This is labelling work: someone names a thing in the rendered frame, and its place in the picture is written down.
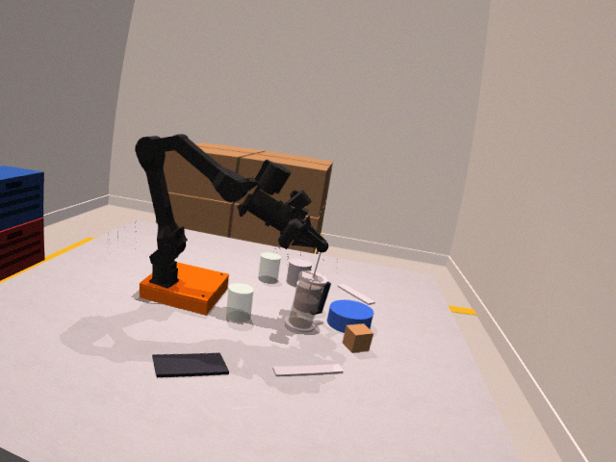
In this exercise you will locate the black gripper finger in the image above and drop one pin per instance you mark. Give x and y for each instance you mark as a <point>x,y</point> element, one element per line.
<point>313,230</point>
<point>307,238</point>

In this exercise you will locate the white flat bar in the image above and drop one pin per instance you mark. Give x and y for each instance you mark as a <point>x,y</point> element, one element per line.
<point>307,370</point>
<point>352,292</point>

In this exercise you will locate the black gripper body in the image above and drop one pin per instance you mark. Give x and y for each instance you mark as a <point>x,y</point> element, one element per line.
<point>289,228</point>

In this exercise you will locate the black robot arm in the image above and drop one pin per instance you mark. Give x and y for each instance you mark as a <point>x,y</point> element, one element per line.
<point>171,239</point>

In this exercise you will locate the blue cylinder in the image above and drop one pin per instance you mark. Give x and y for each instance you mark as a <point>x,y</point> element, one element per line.
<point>348,312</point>

